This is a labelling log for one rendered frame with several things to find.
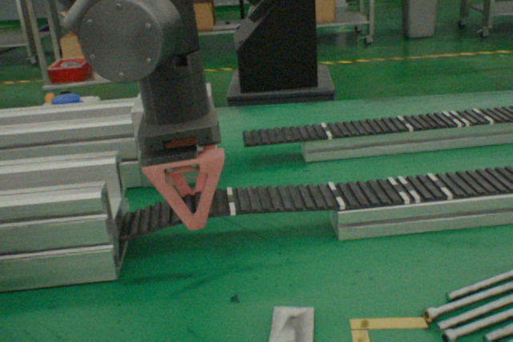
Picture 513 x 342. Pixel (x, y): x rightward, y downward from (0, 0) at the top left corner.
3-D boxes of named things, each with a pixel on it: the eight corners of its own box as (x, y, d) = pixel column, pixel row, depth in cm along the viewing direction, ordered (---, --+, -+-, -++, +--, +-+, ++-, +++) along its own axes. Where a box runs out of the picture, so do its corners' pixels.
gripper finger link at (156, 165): (157, 247, 47) (135, 143, 44) (160, 211, 54) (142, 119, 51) (236, 234, 48) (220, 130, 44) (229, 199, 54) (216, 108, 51)
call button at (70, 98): (84, 104, 82) (82, 91, 81) (78, 112, 78) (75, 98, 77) (57, 106, 82) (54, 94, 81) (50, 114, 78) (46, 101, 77)
